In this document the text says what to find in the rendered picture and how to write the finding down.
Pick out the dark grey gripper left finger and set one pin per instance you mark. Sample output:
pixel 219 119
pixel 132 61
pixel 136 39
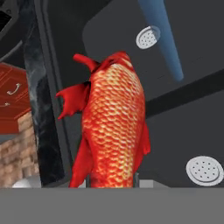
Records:
pixel 82 184

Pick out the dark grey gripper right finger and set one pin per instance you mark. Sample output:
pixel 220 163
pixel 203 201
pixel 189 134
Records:
pixel 146 184

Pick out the red orange fish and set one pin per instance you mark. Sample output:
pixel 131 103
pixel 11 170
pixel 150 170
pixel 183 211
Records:
pixel 115 122

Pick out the dark grey sink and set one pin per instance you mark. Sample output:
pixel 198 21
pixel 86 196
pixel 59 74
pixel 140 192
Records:
pixel 180 128

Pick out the white round object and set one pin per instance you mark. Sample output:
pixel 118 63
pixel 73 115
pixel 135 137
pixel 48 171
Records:
pixel 27 183

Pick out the white round drain strainer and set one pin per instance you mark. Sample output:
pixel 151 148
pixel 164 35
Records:
pixel 147 38
pixel 204 171

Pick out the red cupboard door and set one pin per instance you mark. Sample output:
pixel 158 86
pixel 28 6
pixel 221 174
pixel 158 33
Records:
pixel 13 116

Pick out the dark grey appliance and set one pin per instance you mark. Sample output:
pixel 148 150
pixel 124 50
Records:
pixel 8 29

